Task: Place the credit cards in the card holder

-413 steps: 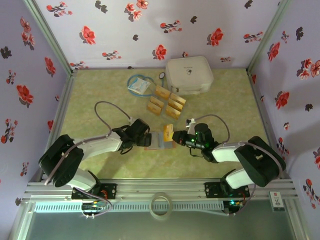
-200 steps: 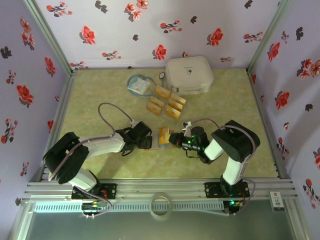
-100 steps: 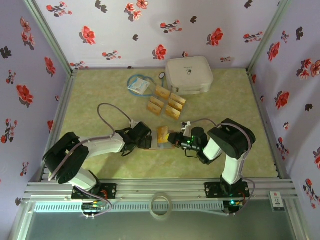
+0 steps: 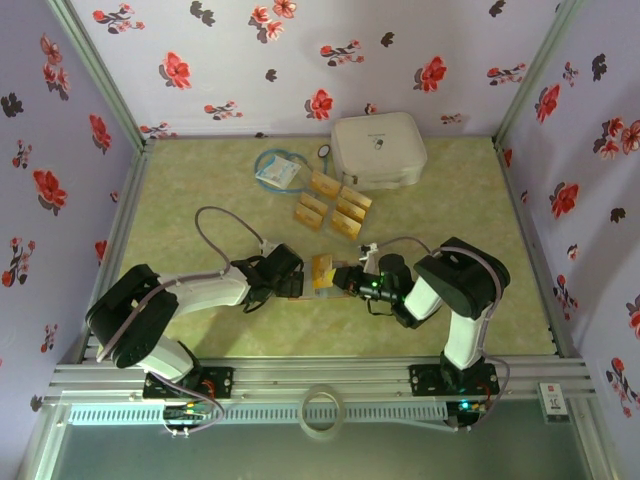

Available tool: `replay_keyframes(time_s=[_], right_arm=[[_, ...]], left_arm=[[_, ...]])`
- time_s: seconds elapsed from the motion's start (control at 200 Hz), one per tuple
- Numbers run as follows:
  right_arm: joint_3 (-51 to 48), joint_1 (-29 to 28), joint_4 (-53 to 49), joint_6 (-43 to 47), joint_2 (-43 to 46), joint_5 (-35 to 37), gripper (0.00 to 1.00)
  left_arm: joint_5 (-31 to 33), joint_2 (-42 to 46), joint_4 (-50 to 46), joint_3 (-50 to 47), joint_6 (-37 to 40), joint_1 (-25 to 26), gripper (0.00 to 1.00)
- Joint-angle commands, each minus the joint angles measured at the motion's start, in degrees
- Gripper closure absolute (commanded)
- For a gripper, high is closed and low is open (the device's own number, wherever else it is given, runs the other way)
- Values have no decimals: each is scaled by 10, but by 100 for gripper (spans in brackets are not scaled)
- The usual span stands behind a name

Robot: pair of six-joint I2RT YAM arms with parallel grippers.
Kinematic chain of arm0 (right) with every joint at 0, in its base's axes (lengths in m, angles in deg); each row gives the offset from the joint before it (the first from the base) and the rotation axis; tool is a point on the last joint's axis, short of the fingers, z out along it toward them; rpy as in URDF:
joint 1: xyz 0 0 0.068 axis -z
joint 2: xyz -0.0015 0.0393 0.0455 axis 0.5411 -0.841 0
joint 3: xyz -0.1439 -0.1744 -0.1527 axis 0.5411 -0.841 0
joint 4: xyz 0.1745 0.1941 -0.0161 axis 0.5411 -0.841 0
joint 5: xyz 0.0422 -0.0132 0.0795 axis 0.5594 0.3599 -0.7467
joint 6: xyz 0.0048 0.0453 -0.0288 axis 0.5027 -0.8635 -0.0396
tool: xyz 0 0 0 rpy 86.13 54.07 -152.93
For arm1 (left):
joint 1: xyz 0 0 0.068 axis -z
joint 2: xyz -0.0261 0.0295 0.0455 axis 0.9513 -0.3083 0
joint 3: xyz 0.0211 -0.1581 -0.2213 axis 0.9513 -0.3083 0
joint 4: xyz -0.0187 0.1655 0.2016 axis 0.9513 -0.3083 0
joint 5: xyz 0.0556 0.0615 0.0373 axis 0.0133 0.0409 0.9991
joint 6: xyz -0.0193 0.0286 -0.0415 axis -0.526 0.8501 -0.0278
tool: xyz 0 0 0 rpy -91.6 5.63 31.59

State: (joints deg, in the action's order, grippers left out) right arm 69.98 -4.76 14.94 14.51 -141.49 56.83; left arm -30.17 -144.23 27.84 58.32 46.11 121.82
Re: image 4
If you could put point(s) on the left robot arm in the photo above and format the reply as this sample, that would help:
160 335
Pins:
205 295

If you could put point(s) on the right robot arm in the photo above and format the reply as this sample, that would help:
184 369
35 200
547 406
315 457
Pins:
465 340

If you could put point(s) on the white gauze packet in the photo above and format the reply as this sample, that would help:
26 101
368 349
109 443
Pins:
277 171

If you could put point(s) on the blue stethoscope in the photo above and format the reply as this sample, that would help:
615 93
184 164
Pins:
325 151

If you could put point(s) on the white medical case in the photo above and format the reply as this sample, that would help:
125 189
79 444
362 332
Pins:
375 150

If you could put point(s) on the clear tape roll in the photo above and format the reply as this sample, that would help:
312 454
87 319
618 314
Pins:
322 435

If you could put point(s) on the white label box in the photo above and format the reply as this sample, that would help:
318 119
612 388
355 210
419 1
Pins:
553 402

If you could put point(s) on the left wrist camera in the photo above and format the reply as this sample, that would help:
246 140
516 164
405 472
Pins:
268 245

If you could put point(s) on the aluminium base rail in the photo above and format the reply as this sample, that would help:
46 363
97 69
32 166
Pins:
320 372

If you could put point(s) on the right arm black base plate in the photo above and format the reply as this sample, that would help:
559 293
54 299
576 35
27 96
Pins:
425 380

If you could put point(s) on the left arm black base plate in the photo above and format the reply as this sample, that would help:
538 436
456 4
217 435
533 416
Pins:
220 382

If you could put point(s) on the aluminium table side rail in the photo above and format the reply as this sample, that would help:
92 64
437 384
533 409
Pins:
120 235
535 250

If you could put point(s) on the aluminium frame corner post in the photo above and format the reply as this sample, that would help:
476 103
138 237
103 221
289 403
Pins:
536 70
100 70

